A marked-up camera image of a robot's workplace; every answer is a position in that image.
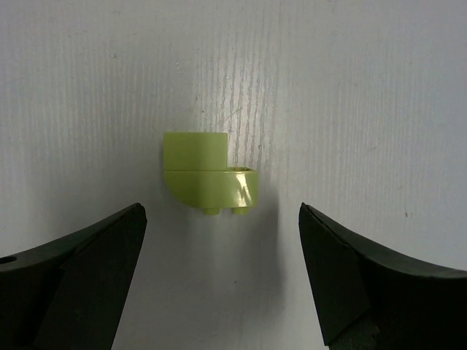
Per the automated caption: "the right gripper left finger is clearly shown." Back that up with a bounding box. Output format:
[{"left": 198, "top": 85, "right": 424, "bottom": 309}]
[{"left": 1, "top": 203, "right": 147, "bottom": 349}]

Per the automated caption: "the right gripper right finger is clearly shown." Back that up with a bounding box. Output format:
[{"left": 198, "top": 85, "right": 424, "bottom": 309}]
[{"left": 298, "top": 204, "right": 466, "bottom": 349}]

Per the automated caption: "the pale green lego piece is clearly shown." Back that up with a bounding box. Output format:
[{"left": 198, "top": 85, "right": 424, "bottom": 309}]
[{"left": 163, "top": 131, "right": 259, "bottom": 215}]

